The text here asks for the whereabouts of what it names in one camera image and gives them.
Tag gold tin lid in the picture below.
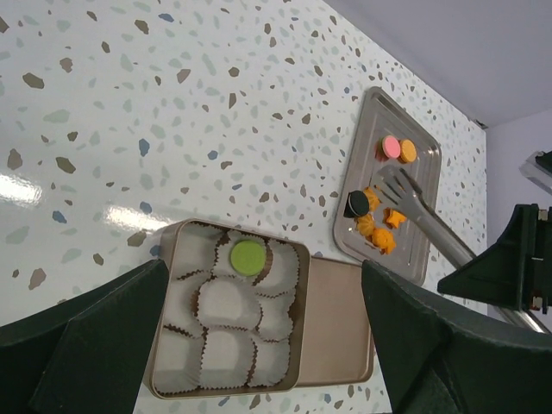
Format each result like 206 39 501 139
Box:
297 257 374 387

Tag orange animal cookie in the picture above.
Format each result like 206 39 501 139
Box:
371 229 396 254

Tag silver metal tray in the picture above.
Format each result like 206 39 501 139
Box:
332 86 442 286

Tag black sandwich cookie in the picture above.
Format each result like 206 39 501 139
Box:
343 190 370 218

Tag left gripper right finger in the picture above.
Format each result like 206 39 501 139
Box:
361 260 551 413

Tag pink round cookie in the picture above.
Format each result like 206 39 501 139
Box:
377 135 401 160

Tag orange round cookie top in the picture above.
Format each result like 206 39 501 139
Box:
398 139 417 164

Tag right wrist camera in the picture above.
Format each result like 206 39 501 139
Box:
519 151 551 194

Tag gold cookie tin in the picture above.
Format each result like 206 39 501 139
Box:
147 219 311 400

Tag orange fish cookie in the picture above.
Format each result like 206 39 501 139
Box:
384 208 407 229

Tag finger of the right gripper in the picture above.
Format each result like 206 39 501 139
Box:
437 204 539 309

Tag metal tongs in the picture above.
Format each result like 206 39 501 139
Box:
375 166 551 334

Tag green round cookie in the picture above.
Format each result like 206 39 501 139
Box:
229 240 267 277

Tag orange flower cookie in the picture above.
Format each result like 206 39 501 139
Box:
363 187 381 212

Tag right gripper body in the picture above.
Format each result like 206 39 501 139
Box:
528 204 551 315

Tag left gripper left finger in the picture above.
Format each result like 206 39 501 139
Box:
1 260 169 413

